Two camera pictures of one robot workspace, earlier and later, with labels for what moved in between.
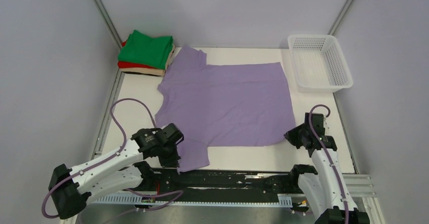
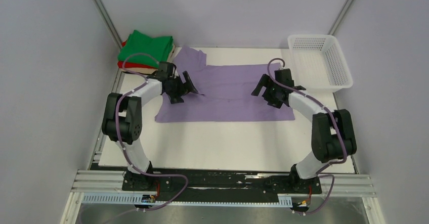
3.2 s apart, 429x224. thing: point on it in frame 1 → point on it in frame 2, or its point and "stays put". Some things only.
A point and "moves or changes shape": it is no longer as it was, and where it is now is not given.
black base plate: [217, 184] stays put
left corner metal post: [102, 12] stays put
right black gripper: [290, 136] → [266, 82]
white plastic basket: [319, 63] stays put
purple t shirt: [222, 105] moves or changes shape
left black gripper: [173, 161] → [186, 87]
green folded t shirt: [140, 49] stays put
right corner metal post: [345, 10] stays put
